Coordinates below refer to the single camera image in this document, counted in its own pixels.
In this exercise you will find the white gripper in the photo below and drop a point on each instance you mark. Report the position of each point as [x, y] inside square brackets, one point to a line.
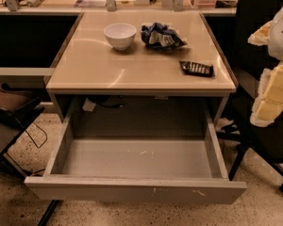
[281, 37]

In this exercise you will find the dark rxbar chocolate wrapper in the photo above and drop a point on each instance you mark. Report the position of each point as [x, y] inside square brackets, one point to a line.
[196, 69]

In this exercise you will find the open grey top drawer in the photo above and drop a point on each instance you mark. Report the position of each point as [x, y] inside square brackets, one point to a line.
[147, 151]

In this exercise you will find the black office chair right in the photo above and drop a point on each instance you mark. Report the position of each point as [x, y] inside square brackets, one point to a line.
[247, 63]

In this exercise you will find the crumpled blue chip bag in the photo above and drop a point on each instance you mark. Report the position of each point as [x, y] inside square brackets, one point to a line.
[161, 37]

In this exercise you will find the white ceramic bowl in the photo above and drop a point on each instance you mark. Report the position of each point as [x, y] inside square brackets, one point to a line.
[120, 36]

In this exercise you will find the brown chair left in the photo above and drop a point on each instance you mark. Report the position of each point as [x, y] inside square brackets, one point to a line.
[18, 110]

